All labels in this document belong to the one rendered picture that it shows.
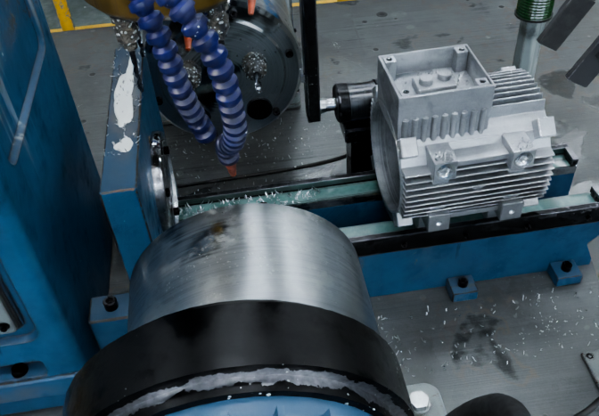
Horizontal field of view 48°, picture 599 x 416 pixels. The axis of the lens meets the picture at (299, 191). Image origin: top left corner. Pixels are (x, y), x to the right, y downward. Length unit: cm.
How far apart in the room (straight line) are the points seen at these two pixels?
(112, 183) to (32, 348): 25
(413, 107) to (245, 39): 32
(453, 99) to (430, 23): 86
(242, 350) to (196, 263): 32
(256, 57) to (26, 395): 57
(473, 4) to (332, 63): 43
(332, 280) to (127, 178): 26
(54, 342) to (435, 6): 124
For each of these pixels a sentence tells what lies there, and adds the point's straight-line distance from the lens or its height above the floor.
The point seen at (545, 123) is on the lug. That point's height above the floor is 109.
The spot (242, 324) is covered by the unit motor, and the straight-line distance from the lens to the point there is 31.
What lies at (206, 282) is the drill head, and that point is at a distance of 60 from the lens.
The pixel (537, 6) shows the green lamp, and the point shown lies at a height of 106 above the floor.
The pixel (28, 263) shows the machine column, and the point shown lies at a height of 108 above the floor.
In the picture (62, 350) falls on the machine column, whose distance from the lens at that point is 90.
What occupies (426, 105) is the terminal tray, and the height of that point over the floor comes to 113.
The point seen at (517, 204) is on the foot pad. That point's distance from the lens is 94.
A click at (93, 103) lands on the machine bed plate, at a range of 152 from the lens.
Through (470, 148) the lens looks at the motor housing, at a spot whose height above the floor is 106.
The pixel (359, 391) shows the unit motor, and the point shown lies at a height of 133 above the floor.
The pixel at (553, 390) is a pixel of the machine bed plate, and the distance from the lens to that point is 99.
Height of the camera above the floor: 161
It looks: 43 degrees down
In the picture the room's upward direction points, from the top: 4 degrees counter-clockwise
